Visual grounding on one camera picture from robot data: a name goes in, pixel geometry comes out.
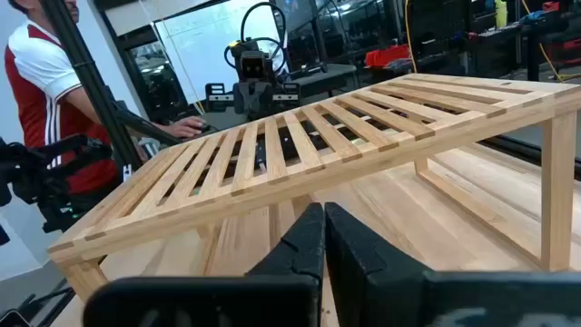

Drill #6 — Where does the person's hand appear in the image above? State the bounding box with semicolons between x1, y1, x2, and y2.
157;115;206;140

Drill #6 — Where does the person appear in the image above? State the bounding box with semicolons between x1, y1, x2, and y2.
3;0;206;214

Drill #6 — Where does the yellow-green bottle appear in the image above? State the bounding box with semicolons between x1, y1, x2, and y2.
494;0;508;29

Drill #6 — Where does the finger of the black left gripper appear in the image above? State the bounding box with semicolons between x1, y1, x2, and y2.
204;82;235;114
271;81;302;111

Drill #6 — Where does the white board panel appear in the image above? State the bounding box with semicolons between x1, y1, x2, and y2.
153;0;291;106

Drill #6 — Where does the black camera rig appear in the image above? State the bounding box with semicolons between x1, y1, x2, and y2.
0;134;113;246

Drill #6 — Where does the yellow hanging cable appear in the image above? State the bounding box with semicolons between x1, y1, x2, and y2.
403;0;419;74
520;0;581;84

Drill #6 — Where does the red plastic bin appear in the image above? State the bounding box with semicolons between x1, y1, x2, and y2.
364;44;411;68

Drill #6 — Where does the black side table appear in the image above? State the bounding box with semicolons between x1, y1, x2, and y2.
290;62;359;100

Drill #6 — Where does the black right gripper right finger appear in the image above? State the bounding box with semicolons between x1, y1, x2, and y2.
324;202;581;327

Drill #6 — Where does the black looped cable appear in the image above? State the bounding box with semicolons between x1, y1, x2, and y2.
223;1;289;74

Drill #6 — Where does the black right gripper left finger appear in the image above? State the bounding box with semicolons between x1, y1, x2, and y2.
84;202;326;327

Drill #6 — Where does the black frame post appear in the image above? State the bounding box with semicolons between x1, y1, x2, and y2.
39;0;183;176

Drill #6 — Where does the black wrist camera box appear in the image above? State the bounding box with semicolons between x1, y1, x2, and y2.
229;39;276;84

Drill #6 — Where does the slatted wooden shelf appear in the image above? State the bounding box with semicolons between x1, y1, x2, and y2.
47;72;581;302

